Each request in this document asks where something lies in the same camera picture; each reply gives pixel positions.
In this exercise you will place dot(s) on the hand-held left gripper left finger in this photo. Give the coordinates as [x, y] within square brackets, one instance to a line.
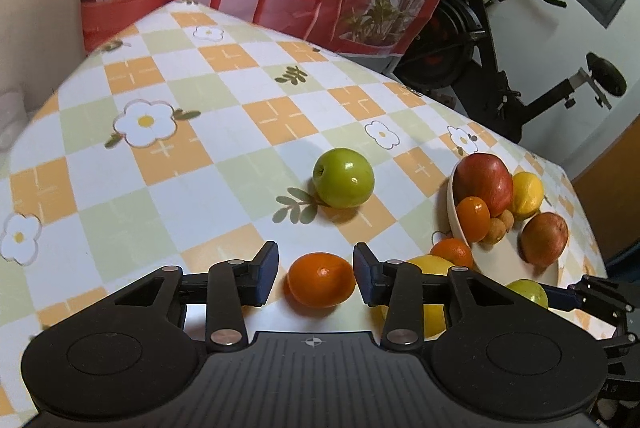
[267, 273]

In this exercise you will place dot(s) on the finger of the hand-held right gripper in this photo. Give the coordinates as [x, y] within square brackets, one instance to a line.
[562, 298]
[605, 293]

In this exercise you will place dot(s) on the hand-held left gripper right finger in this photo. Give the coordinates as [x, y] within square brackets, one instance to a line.
[362, 278]

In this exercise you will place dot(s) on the green apple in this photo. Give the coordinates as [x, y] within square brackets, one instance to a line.
[527, 290]
[343, 177]

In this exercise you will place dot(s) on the orange mandarin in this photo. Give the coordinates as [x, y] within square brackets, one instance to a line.
[452, 252]
[474, 218]
[321, 280]

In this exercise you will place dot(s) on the red pomegranate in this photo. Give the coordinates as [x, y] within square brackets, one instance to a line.
[545, 238]

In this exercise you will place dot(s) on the beige round plate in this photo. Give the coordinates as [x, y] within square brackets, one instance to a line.
[500, 258]

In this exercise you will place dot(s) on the brown longan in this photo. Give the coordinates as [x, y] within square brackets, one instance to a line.
[495, 230]
[508, 218]

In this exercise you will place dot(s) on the small yellow lemon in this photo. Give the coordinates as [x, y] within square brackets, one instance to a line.
[527, 193]

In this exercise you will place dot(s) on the red apple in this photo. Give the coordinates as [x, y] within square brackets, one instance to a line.
[482, 183]

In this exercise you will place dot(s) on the large yellow lemon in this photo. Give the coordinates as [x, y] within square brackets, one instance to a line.
[430, 264]

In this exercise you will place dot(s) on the wooden door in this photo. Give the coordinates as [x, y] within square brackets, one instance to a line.
[607, 198]

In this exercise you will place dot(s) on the checkered flower tablecloth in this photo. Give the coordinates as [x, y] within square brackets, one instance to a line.
[200, 158]

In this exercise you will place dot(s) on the black exercise bike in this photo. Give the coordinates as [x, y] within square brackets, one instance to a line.
[450, 53]

